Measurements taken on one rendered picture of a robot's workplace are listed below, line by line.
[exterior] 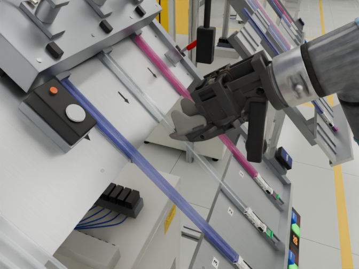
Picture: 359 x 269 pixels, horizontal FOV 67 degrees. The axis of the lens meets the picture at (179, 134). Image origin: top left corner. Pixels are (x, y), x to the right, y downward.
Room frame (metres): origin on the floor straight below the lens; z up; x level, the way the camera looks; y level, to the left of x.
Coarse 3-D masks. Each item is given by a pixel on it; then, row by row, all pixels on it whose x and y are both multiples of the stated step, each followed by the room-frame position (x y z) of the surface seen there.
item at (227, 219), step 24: (240, 144) 0.52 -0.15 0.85; (240, 168) 0.45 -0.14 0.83; (264, 168) 0.51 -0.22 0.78; (216, 192) 0.36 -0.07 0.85; (240, 192) 0.39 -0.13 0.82; (264, 192) 0.43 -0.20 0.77; (216, 216) 0.31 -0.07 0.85; (240, 216) 0.34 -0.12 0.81; (264, 216) 0.37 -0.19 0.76; (240, 240) 0.29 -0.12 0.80; (264, 240) 0.32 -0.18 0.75; (192, 264) 0.22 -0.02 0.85; (216, 264) 0.23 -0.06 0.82; (264, 264) 0.27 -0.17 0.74
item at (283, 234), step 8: (288, 184) 0.50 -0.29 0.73; (288, 192) 0.47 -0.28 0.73; (288, 200) 0.44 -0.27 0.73; (288, 208) 0.41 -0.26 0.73; (280, 216) 0.40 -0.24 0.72; (288, 216) 0.39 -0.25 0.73; (280, 224) 0.38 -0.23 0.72; (288, 224) 0.37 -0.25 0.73; (280, 232) 0.36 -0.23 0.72; (288, 232) 0.35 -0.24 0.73; (280, 240) 0.34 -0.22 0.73; (288, 240) 0.33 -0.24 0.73; (280, 248) 0.32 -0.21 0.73; (288, 248) 0.32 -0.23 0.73; (280, 256) 0.30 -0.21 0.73; (280, 264) 0.28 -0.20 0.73
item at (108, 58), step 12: (108, 60) 0.45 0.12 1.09; (120, 72) 0.44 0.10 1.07; (132, 84) 0.43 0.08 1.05; (144, 96) 0.43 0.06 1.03; (156, 108) 0.42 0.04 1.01; (168, 120) 0.42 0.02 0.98; (192, 144) 0.41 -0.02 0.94; (192, 156) 0.39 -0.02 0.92; (204, 168) 0.38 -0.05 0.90; (216, 180) 0.37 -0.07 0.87; (228, 192) 0.36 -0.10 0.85; (240, 204) 0.35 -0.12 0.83
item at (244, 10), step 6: (246, 12) 0.88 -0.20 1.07; (252, 18) 0.87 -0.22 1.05; (252, 24) 0.87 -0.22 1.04; (258, 30) 0.86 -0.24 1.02; (264, 36) 0.85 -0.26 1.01; (270, 42) 0.84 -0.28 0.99; (270, 48) 0.84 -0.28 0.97; (276, 54) 0.83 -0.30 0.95; (312, 102) 0.78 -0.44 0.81; (318, 108) 0.77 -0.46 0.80
